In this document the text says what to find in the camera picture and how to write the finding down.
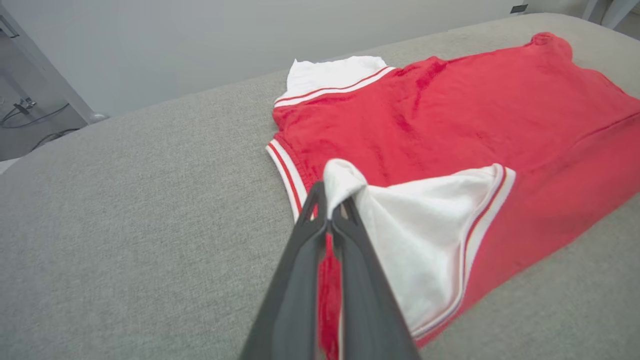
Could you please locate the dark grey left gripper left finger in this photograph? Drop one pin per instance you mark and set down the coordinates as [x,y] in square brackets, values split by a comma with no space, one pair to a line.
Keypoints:
[295,280]

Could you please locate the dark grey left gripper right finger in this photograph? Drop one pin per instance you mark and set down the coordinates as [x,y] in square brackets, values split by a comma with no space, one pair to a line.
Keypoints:
[370,300]

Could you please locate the red and white shirt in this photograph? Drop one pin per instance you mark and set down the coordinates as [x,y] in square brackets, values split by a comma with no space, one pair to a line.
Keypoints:
[475,115]

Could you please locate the grey fabric sofa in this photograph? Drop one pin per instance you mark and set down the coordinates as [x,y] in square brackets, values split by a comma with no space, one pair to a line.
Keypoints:
[125,225]

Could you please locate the grey frame leg with bracket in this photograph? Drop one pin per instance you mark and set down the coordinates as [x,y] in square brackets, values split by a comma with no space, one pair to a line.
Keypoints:
[45,70]

